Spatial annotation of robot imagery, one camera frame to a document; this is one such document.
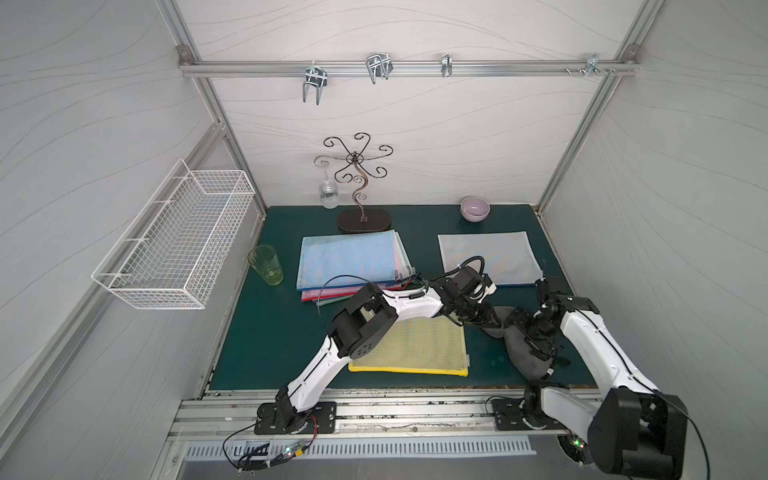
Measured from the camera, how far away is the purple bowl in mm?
1160

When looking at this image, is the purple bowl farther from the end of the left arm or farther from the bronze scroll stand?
the end of the left arm

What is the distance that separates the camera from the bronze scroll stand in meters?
0.90

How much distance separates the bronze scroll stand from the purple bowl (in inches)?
11.8

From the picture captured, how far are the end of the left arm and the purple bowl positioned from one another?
1.44ft

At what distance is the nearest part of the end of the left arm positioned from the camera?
74 centimetres

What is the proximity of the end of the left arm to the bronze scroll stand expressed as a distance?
38cm
